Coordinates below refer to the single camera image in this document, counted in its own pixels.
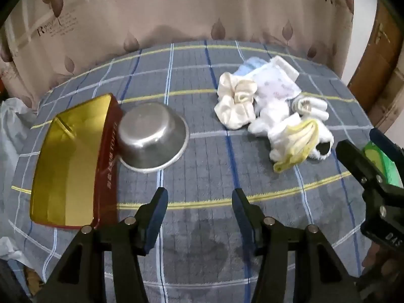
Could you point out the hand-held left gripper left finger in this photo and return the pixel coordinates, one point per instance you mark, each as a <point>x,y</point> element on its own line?
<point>157,214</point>

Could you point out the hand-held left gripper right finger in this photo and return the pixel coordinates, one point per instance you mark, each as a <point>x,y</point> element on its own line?
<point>242,214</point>

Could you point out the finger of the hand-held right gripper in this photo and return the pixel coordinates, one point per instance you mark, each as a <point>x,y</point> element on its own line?
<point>383,140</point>
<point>355,161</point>

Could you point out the white yellow-trimmed sock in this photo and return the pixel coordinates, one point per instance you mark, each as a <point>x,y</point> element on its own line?
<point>293,142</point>

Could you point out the red and gold tin box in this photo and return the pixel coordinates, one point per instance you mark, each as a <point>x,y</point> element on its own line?
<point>69,170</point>

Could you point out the person's right hand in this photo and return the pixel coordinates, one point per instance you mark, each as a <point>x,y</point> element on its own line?
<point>371,257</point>

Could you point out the green packet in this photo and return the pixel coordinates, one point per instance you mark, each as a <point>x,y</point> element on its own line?
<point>383,164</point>

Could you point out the grey plaid blanket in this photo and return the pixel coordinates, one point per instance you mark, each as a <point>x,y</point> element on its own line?
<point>205,164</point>

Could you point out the small rolled white sock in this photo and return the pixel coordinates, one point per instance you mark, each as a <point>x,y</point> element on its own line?
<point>315,110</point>

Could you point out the steel bowl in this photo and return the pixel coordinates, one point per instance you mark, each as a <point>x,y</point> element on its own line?
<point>148,135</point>

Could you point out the white patterned cloth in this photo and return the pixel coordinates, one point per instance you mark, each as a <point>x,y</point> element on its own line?
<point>274,85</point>

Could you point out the cream satin scrunchie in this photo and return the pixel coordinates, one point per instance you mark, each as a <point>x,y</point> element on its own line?
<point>235,101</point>

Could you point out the light blue cloth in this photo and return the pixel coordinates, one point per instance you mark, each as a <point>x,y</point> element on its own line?
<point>249,66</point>

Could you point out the pale translucent sheet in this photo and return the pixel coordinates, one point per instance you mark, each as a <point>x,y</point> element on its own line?
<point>12,126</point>

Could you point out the beige leaf-print curtain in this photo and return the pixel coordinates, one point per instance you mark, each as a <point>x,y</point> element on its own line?
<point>157,6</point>

